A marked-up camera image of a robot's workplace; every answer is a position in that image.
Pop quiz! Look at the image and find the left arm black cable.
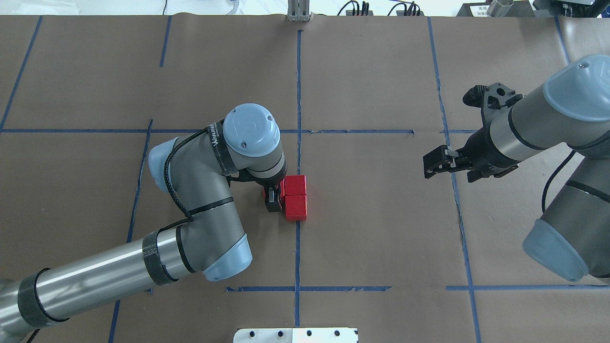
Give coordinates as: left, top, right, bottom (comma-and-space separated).
157, 125, 215, 234

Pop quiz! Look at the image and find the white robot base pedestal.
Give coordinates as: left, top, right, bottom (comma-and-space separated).
233, 327, 359, 343

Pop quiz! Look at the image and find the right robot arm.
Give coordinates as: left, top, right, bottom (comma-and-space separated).
423, 54, 610, 283

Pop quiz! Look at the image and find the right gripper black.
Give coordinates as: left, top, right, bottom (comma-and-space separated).
423, 129, 519, 183

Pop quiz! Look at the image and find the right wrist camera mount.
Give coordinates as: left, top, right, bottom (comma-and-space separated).
462, 82, 524, 125

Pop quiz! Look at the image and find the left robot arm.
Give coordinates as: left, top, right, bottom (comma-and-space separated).
1, 103, 287, 343

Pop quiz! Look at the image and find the brown paper table cover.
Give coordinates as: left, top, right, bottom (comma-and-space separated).
1, 13, 609, 343

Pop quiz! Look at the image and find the metal cup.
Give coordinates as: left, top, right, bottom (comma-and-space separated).
487, 0, 514, 18

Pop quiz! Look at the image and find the aluminium frame post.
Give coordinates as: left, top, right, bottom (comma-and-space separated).
287, 0, 311, 22

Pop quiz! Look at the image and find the red block one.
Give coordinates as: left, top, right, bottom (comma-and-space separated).
284, 195, 308, 222
263, 180, 284, 202
283, 174, 307, 196

